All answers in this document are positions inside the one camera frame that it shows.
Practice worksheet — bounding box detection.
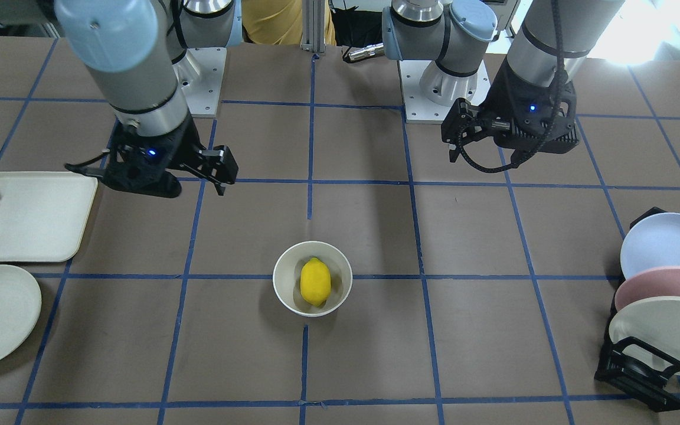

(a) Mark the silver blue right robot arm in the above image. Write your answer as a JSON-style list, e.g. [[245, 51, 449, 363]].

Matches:
[[0, 1, 243, 198]]

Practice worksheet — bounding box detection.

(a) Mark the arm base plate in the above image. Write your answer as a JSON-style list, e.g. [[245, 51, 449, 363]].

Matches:
[[398, 60, 491, 124]]

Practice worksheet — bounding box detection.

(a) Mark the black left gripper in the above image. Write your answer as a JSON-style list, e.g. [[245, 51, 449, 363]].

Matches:
[[440, 60, 578, 164]]

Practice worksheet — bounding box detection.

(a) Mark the yellow lemon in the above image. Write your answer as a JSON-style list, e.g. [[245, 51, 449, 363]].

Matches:
[[299, 257, 331, 307]]

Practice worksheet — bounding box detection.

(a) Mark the pink plate in rack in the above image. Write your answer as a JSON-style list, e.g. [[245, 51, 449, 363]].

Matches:
[[613, 266, 680, 310]]

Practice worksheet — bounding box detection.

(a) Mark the white ceramic bowl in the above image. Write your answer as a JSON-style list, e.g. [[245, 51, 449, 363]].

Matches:
[[272, 240, 353, 318]]

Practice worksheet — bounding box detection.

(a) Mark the white rectangular tray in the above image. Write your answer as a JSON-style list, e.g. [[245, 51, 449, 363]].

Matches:
[[0, 171, 98, 263]]

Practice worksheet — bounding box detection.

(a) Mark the white plate in rack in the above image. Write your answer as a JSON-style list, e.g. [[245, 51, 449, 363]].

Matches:
[[620, 212, 680, 278]]

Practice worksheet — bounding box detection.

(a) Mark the cream plate in rack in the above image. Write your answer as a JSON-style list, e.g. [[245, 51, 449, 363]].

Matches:
[[608, 296, 680, 361]]

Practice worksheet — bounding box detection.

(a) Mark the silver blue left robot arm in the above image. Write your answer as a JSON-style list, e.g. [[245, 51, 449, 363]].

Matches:
[[381, 1, 623, 173]]

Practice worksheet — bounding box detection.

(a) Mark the person in yellow shirt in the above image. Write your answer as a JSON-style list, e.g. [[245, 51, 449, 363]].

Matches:
[[242, 1, 303, 45]]

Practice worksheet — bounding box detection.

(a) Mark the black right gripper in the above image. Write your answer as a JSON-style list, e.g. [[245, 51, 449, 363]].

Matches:
[[66, 115, 238, 198]]

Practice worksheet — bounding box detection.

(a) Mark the aluminium frame post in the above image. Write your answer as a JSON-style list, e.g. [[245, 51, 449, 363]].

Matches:
[[299, 0, 329, 56]]

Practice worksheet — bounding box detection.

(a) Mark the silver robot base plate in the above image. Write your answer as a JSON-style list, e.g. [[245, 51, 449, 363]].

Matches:
[[174, 47, 227, 119]]

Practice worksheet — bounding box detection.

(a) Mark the black dish rack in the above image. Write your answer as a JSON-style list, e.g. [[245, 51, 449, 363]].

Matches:
[[594, 214, 680, 412]]

